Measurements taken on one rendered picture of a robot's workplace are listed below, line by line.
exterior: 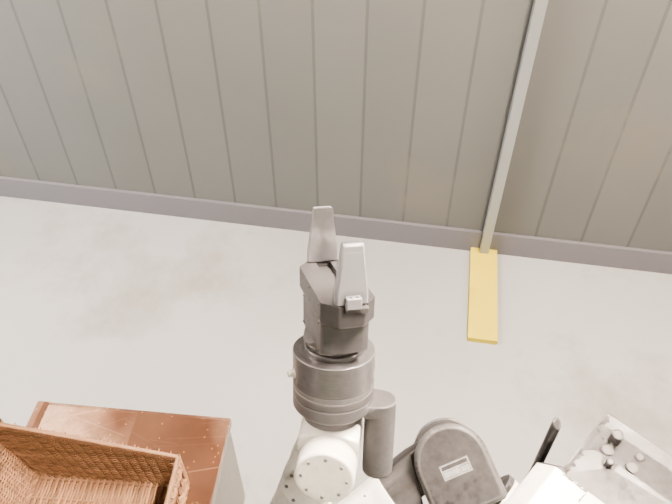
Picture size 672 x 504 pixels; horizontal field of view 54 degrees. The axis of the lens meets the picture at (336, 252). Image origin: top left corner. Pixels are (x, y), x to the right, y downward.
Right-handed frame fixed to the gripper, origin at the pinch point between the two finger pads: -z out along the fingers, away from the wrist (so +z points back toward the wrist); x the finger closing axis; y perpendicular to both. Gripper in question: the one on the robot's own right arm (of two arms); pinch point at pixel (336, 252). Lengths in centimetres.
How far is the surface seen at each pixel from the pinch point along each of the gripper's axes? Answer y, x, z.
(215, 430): 6, -91, 87
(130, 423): 29, -99, 87
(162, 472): 21, -78, 87
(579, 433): -126, -108, 126
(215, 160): -11, -235, 49
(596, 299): -165, -158, 99
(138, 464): 26, -79, 84
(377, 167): -77, -203, 47
